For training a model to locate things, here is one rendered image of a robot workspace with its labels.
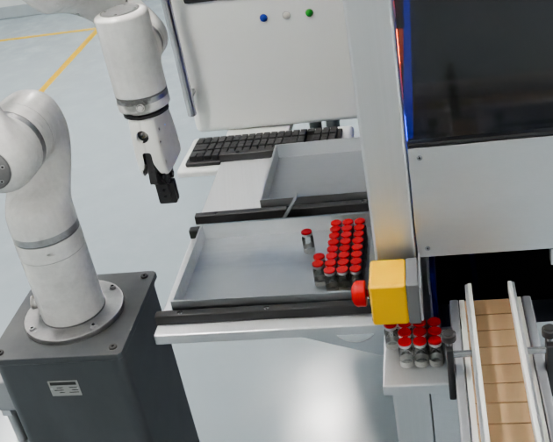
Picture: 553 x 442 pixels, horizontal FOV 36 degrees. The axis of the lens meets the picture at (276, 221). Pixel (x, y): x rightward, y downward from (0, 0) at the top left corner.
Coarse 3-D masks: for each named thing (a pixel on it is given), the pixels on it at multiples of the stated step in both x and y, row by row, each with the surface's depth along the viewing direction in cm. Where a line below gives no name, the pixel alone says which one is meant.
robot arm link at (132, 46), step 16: (96, 16) 129; (112, 16) 126; (128, 16) 126; (144, 16) 127; (112, 32) 126; (128, 32) 127; (144, 32) 128; (112, 48) 128; (128, 48) 128; (144, 48) 129; (160, 48) 134; (112, 64) 130; (128, 64) 129; (144, 64) 130; (160, 64) 132; (112, 80) 132; (128, 80) 130; (144, 80) 130; (160, 80) 133; (128, 96) 132; (144, 96) 132
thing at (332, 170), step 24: (288, 144) 197; (312, 144) 196; (336, 144) 195; (360, 144) 195; (288, 168) 194; (312, 168) 192; (336, 168) 190; (360, 168) 188; (264, 192) 180; (288, 192) 184; (312, 192) 182; (336, 192) 180; (360, 192) 172
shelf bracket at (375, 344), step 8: (320, 336) 155; (328, 336) 155; (336, 336) 155; (376, 336) 154; (336, 344) 156; (344, 344) 156; (352, 344) 155; (360, 344) 155; (368, 344) 155; (376, 344) 155; (368, 352) 156; (376, 352) 156
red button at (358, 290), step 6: (354, 282) 128; (360, 282) 128; (354, 288) 127; (360, 288) 127; (366, 288) 130; (354, 294) 127; (360, 294) 127; (366, 294) 128; (354, 300) 127; (360, 300) 127; (366, 300) 128; (360, 306) 128
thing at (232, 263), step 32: (224, 224) 170; (256, 224) 169; (288, 224) 168; (320, 224) 167; (192, 256) 163; (224, 256) 166; (256, 256) 164; (288, 256) 162; (192, 288) 158; (224, 288) 156; (256, 288) 154; (288, 288) 153; (320, 288) 151
